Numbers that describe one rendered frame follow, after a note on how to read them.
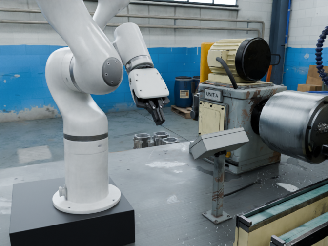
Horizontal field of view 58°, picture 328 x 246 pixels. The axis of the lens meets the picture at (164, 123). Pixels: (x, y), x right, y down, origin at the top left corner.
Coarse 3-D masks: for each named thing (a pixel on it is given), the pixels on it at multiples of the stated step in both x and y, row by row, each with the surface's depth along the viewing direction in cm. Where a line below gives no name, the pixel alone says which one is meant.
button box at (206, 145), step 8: (240, 128) 90; (200, 136) 82; (208, 136) 83; (216, 136) 84; (224, 136) 86; (232, 136) 87; (240, 136) 89; (192, 144) 86; (200, 144) 83; (208, 144) 82; (216, 144) 83; (224, 144) 84; (232, 144) 86; (240, 144) 89; (192, 152) 86; (200, 152) 83; (208, 152) 83; (216, 152) 87
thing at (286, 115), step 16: (272, 96) 114; (288, 96) 108; (304, 96) 104; (320, 96) 101; (272, 112) 108; (288, 112) 103; (304, 112) 98; (320, 112) 99; (272, 128) 107; (288, 128) 102; (304, 128) 97; (320, 128) 98; (272, 144) 111; (288, 144) 103; (304, 144) 98; (320, 144) 103; (304, 160) 104; (320, 160) 106
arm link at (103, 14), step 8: (104, 0) 79; (112, 0) 79; (120, 0) 80; (128, 0) 82; (104, 8) 80; (112, 8) 80; (120, 8) 81; (96, 16) 82; (104, 16) 81; (112, 16) 82; (104, 24) 82
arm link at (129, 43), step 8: (128, 24) 90; (120, 32) 89; (128, 32) 89; (136, 32) 90; (120, 40) 89; (128, 40) 88; (136, 40) 88; (120, 48) 88; (128, 48) 87; (136, 48) 87; (144, 48) 88; (120, 56) 88; (128, 56) 87; (136, 56) 86
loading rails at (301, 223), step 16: (304, 192) 85; (320, 192) 85; (256, 208) 75; (272, 208) 77; (288, 208) 77; (304, 208) 81; (320, 208) 86; (240, 224) 71; (256, 224) 70; (272, 224) 74; (288, 224) 78; (304, 224) 70; (320, 224) 70; (240, 240) 72; (256, 240) 72; (272, 240) 63; (288, 240) 64; (304, 240) 63; (320, 240) 68
